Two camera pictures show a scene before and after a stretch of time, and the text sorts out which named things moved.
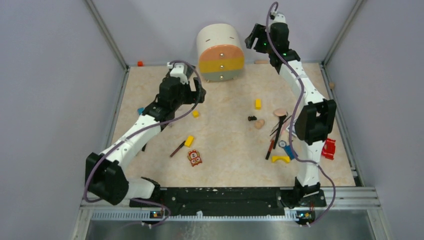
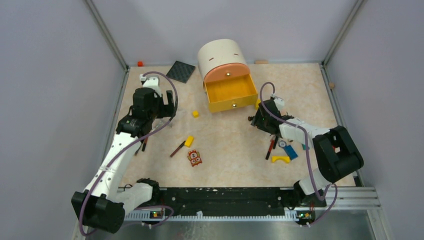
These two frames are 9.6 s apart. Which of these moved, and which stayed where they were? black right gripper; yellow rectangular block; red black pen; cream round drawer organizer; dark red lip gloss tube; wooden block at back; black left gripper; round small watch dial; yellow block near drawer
Moved: cream round drawer organizer; black left gripper; black right gripper
Stayed: yellow block near drawer; red black pen; wooden block at back; round small watch dial; dark red lip gloss tube; yellow rectangular block
